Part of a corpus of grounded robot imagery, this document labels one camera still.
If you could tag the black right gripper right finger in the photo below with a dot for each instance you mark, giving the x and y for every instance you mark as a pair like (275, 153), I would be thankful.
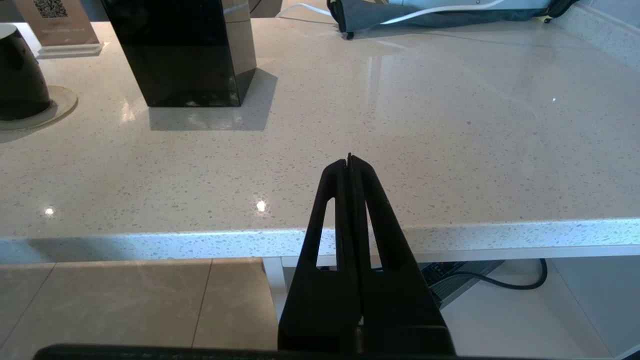
(400, 300)

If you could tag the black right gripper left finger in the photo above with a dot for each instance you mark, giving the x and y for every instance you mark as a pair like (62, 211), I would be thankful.
(325, 300)

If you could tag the grey floor device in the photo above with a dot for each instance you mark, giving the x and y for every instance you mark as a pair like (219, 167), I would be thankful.
(450, 282)

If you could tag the black tissue box white lid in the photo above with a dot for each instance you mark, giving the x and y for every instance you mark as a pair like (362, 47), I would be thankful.
(180, 55)

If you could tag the dark grey fabric pouch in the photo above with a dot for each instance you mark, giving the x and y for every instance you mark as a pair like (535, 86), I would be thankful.
(400, 15)

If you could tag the clear glass coaster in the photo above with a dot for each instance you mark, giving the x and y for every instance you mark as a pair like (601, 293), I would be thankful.
(62, 105)

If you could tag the QR code sign stand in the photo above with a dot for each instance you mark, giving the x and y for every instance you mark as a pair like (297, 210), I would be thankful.
(65, 25)

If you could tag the black mug white inside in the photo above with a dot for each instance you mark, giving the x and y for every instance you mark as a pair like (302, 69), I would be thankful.
(20, 75)

